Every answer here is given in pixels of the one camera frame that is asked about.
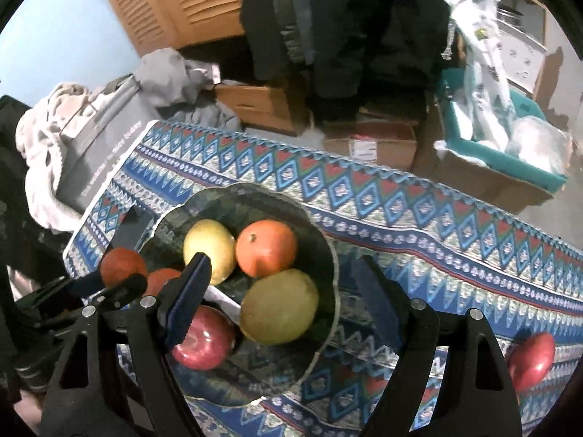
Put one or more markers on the grey fabric storage box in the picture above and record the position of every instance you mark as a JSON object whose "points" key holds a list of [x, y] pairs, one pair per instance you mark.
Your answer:
{"points": [[100, 145]]}

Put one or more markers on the small orange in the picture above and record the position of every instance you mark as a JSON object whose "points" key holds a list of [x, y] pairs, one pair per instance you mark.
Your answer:
{"points": [[120, 264], [161, 277]]}

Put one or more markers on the yellow-green pear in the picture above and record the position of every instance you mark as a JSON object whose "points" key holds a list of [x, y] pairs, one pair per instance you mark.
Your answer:
{"points": [[280, 307]]}

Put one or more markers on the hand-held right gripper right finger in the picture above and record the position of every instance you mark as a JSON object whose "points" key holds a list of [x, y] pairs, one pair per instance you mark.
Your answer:
{"points": [[378, 296]]}

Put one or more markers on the large orange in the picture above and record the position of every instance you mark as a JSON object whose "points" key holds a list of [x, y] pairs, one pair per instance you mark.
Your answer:
{"points": [[266, 248]]}

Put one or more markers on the grey cloth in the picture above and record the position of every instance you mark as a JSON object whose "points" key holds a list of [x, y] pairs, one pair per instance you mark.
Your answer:
{"points": [[168, 77]]}

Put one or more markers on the white drawer unit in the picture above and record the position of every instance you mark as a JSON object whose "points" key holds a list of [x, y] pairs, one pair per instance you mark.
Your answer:
{"points": [[519, 54]]}

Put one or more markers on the clear plastic bag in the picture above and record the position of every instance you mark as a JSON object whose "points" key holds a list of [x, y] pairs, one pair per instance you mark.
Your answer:
{"points": [[537, 141]]}

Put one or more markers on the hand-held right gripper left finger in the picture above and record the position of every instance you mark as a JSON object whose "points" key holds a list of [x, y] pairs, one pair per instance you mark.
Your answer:
{"points": [[191, 300]]}

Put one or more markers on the printed white plastic bag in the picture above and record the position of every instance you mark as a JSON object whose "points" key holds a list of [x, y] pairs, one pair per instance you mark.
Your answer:
{"points": [[483, 54]]}

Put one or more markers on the labelled cardboard box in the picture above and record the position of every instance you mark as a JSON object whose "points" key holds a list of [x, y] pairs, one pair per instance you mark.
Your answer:
{"points": [[373, 143]]}

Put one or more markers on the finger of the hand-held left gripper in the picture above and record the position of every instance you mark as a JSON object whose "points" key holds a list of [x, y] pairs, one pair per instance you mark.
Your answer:
{"points": [[130, 286], [89, 284]]}

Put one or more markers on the beige cloth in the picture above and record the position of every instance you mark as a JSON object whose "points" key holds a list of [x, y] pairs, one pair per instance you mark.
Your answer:
{"points": [[41, 136]]}

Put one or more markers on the yellow lemon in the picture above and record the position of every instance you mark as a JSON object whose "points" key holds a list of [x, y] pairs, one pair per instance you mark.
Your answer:
{"points": [[209, 250]]}

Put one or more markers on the dark green glass bowl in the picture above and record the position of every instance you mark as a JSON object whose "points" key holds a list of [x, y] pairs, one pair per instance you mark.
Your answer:
{"points": [[282, 209]]}

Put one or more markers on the wooden louvered door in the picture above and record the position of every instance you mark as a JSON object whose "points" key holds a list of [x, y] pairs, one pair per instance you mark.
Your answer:
{"points": [[182, 0]]}

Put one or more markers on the plain cardboard box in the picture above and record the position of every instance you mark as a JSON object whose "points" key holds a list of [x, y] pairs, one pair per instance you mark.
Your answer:
{"points": [[483, 180]]}

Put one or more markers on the teal plastic bin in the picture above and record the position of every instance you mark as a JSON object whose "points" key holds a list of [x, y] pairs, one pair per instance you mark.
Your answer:
{"points": [[483, 151]]}

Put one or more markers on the red apple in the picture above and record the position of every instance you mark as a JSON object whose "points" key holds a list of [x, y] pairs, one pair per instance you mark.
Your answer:
{"points": [[530, 364], [205, 341]]}

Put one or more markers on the blue patterned tablecloth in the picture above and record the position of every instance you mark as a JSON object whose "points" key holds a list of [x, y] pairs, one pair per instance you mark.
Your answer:
{"points": [[410, 236]]}

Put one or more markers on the black flat device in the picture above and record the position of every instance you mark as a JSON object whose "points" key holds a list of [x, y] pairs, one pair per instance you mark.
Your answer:
{"points": [[132, 232]]}

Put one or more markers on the wooden shelf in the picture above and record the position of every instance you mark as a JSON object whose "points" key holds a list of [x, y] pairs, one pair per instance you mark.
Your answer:
{"points": [[543, 45]]}

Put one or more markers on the black jacket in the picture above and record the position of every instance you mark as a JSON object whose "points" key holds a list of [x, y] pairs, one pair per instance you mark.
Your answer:
{"points": [[364, 22]]}

